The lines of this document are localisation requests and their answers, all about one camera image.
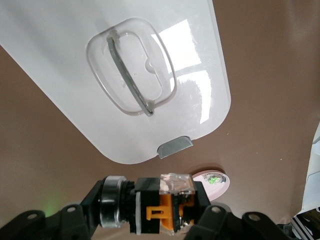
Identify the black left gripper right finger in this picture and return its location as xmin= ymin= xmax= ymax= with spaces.
xmin=184 ymin=181 xmax=298 ymax=240

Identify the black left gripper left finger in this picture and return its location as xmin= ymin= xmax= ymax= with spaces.
xmin=0 ymin=179 xmax=106 ymax=240

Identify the orange and black push-button switch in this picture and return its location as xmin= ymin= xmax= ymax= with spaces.
xmin=99 ymin=172 xmax=210 ymax=237

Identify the pink round plate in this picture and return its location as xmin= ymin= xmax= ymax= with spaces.
xmin=191 ymin=169 xmax=231 ymax=202

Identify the brown table mat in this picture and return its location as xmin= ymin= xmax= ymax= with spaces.
xmin=0 ymin=0 xmax=320 ymax=240

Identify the white lidded storage box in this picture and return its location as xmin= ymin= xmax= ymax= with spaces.
xmin=0 ymin=0 xmax=232 ymax=165

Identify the green push-button switch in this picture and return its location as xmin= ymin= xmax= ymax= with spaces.
xmin=203 ymin=174 xmax=227 ymax=186

